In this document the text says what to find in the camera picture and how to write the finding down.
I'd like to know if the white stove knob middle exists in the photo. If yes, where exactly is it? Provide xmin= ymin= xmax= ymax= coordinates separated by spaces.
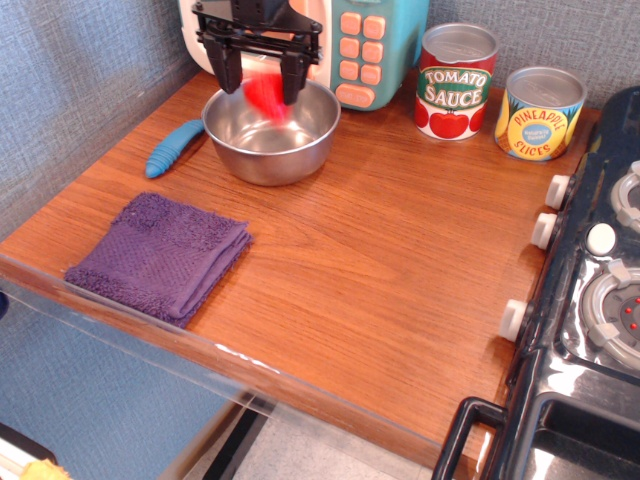
xmin=530 ymin=213 xmax=558 ymax=250

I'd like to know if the pineapple slices can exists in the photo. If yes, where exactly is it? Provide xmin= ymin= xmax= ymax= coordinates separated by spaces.
xmin=494 ymin=66 xmax=587 ymax=162

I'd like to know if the white stove knob lower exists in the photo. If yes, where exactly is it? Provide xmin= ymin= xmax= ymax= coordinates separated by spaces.
xmin=499 ymin=299 xmax=528 ymax=342

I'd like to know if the white stove knob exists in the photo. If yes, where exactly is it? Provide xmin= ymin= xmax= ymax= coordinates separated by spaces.
xmin=499 ymin=299 xmax=528 ymax=342
xmin=545 ymin=175 xmax=571 ymax=210
xmin=530 ymin=213 xmax=558 ymax=250

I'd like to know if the tomato sauce can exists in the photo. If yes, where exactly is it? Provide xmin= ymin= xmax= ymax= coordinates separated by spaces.
xmin=414 ymin=23 xmax=499 ymax=141

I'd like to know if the teal toy microwave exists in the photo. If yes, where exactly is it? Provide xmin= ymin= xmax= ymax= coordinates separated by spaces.
xmin=179 ymin=1 xmax=429 ymax=111

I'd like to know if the black oven door handle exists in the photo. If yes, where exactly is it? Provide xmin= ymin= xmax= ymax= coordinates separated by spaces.
xmin=432 ymin=397 xmax=507 ymax=480

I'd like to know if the blue ribbed pot handle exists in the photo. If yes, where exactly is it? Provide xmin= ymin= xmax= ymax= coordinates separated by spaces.
xmin=145 ymin=120 xmax=204 ymax=179

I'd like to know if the red plastic strawberry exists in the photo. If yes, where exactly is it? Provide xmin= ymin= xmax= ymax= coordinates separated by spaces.
xmin=243 ymin=73 xmax=288 ymax=123

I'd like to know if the white stove knob upper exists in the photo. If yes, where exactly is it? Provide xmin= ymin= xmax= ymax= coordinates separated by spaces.
xmin=545 ymin=175 xmax=571 ymax=210

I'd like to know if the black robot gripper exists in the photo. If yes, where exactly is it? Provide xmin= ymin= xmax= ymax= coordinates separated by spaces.
xmin=191 ymin=1 xmax=322 ymax=105

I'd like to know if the silver metal pot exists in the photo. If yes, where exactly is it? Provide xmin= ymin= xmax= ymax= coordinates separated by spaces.
xmin=202 ymin=81 xmax=341 ymax=187

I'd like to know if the clear acrylic table guard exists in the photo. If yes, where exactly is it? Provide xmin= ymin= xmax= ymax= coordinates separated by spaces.
xmin=0 ymin=252 xmax=481 ymax=480

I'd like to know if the purple folded towel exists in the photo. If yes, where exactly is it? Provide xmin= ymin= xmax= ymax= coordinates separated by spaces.
xmin=64 ymin=192 xmax=252 ymax=328

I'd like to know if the yellow object bottom left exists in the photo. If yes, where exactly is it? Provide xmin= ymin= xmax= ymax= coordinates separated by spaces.
xmin=19 ymin=459 xmax=71 ymax=480

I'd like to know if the black toy stove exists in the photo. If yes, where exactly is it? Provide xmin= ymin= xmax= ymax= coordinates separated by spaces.
xmin=483 ymin=87 xmax=639 ymax=479

